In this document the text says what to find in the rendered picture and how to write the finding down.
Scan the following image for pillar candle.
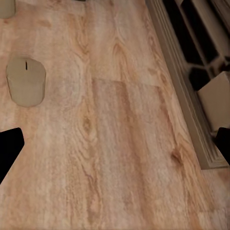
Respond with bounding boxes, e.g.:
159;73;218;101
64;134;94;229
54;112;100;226
0;0;16;18
5;57;46;107

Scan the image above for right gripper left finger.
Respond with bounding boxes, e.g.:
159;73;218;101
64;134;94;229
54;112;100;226
0;128;24;184

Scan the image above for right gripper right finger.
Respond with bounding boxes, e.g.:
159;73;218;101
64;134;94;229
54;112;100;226
215;127;230;165

